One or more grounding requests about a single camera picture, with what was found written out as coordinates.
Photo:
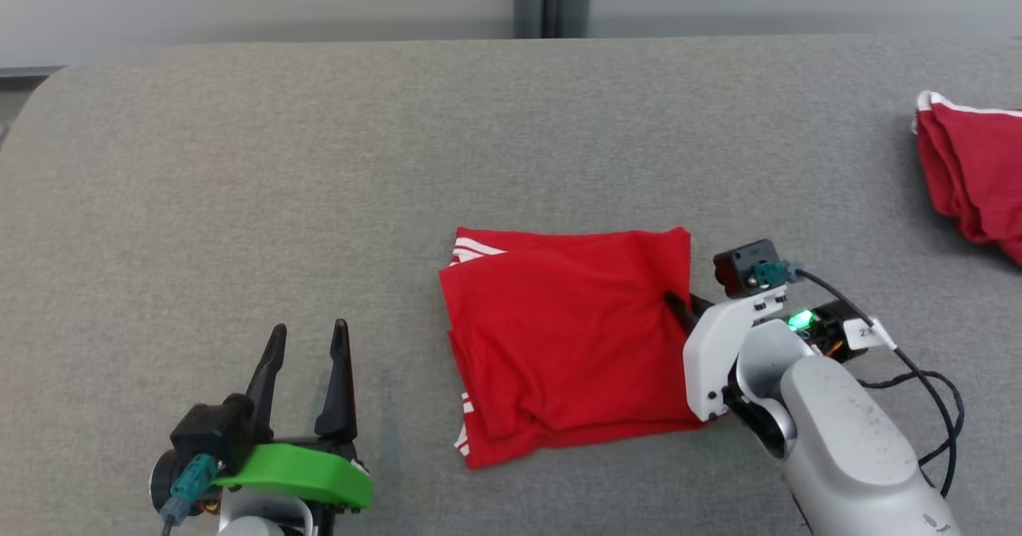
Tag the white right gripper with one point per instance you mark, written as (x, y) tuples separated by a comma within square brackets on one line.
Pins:
[(707, 360)]

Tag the red shorts with white stripe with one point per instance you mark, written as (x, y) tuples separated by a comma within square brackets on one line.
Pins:
[(974, 176)]

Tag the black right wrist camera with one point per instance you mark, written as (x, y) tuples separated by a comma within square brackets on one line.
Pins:
[(742, 268)]

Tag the grey fabric sofa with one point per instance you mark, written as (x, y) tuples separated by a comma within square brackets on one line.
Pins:
[(319, 160)]

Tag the red white numbered jersey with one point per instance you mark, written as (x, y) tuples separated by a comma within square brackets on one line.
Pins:
[(559, 344)]

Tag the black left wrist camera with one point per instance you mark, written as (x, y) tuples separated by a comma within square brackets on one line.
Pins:
[(207, 432)]

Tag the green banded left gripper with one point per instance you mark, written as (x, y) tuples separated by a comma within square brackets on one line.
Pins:
[(303, 472)]

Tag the grey metal post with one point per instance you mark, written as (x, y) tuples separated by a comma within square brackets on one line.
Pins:
[(551, 1)]

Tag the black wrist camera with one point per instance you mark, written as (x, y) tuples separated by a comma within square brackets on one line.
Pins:
[(207, 432), (742, 268)]

